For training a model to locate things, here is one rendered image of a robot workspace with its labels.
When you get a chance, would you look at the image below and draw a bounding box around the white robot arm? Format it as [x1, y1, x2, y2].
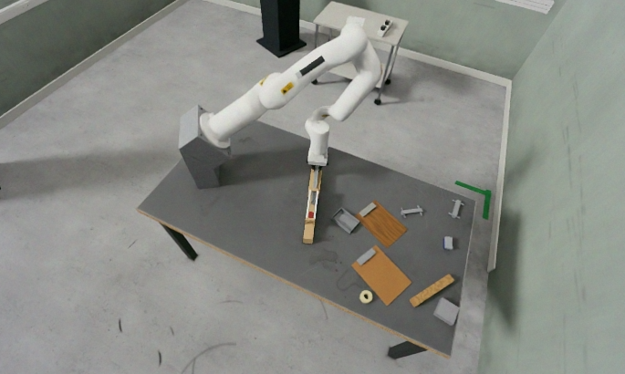
[200, 23, 382, 166]

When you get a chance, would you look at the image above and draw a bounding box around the cream roll of masking tape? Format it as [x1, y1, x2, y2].
[360, 290, 372, 304]

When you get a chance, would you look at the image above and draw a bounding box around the wooden flat bar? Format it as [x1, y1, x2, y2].
[410, 275, 454, 307]

